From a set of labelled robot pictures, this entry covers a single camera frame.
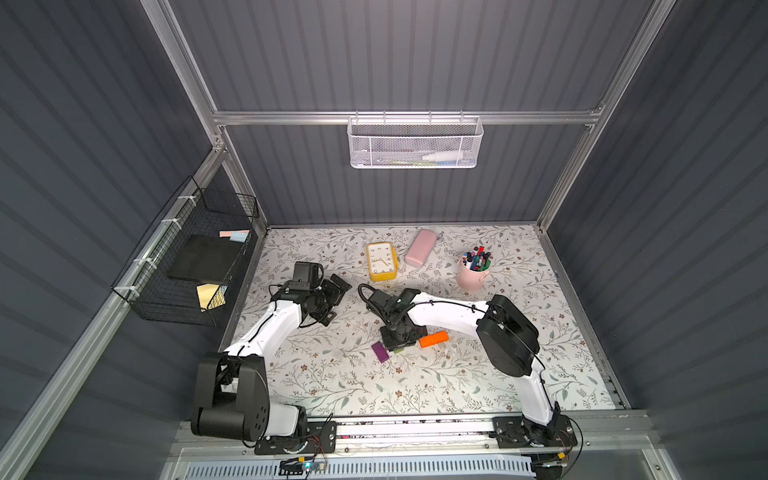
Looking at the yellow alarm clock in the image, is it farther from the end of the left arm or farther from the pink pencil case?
the end of the left arm

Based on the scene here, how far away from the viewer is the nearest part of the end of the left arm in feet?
2.11

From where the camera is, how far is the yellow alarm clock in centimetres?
107

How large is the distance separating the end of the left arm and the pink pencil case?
1.13 ft

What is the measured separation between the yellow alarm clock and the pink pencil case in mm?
56

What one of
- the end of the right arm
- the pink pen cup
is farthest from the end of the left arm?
the pink pen cup

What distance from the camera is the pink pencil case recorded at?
109 centimetres

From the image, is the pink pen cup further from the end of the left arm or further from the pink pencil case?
the end of the left arm

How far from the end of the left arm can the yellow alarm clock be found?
0.80 ft
